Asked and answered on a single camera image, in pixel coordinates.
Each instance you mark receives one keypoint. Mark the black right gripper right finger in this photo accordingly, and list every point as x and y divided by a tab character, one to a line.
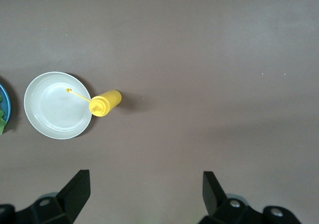
213	196

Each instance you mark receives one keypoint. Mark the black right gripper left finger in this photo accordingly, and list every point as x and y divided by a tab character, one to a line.
74	194

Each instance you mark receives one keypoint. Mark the yellow mustard squeeze bottle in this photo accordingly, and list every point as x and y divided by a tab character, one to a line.
107	102

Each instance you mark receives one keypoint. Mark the green lettuce leaf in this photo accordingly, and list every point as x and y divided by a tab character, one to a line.
1	120

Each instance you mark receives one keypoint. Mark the beige plate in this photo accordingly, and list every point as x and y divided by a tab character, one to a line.
57	107

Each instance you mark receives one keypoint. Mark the blue plate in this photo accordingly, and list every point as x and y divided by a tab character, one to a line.
6	104

